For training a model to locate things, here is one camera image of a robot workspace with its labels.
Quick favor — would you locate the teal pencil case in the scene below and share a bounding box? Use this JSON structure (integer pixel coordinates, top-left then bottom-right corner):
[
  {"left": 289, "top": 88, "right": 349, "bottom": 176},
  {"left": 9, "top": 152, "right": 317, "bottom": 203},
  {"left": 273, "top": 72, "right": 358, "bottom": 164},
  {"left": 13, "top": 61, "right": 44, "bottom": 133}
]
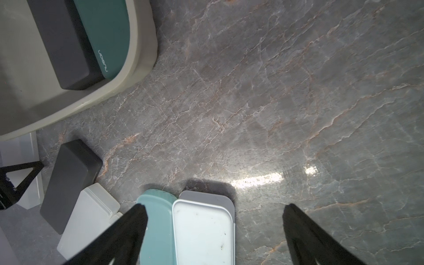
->
[{"left": 136, "top": 189, "right": 177, "bottom": 265}]

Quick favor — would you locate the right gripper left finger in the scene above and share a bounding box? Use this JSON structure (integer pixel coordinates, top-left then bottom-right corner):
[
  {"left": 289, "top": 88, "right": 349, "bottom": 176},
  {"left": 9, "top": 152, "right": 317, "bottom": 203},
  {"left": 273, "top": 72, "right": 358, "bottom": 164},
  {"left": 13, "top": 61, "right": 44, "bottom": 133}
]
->
[{"left": 66, "top": 204, "right": 148, "bottom": 265}]

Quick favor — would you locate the grey-green plastic storage box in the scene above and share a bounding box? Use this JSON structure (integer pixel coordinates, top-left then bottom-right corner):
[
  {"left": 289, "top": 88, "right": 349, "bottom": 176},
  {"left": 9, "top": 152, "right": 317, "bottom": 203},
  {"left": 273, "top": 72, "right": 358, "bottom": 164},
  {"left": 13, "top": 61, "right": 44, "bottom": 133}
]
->
[{"left": 1, "top": 1, "right": 158, "bottom": 141}]

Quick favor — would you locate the frosted clear pencil case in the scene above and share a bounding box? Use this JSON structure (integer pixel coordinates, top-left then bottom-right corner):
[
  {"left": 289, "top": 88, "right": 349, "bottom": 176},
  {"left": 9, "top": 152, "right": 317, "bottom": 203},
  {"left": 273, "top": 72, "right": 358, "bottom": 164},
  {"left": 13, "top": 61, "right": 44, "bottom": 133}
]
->
[
  {"left": 0, "top": 131, "right": 45, "bottom": 210},
  {"left": 57, "top": 183, "right": 123, "bottom": 260}
]

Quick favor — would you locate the black pencil case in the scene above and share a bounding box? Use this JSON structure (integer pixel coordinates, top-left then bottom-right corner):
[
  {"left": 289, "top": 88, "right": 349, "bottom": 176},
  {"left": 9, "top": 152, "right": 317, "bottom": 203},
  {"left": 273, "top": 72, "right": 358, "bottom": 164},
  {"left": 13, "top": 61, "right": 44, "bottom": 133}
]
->
[
  {"left": 28, "top": 0, "right": 104, "bottom": 91},
  {"left": 40, "top": 139, "right": 103, "bottom": 235}
]

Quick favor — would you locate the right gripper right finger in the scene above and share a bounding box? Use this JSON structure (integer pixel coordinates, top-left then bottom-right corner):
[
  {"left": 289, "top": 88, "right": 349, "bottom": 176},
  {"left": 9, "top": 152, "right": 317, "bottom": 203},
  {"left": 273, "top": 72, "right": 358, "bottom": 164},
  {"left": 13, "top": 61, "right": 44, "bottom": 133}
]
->
[{"left": 282, "top": 204, "right": 364, "bottom": 265}]

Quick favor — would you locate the dark green pencil case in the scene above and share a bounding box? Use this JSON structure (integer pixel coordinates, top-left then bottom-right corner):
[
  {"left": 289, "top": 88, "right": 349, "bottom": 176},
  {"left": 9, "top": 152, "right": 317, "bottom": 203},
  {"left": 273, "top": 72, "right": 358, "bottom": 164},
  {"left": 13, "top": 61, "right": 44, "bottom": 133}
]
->
[{"left": 74, "top": 0, "right": 130, "bottom": 80}]

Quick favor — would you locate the pale blue pencil case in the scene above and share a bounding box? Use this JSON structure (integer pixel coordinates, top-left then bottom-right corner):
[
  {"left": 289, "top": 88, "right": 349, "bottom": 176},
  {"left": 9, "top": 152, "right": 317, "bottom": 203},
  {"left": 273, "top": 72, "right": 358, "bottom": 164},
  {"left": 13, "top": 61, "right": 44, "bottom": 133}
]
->
[{"left": 172, "top": 191, "right": 236, "bottom": 265}]

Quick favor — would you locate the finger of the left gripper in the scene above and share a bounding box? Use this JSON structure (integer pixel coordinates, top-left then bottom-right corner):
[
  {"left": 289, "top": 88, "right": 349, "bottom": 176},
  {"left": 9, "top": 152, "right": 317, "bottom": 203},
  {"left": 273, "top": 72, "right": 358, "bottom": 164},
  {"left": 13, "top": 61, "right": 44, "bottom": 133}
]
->
[{"left": 0, "top": 160, "right": 45, "bottom": 211}]

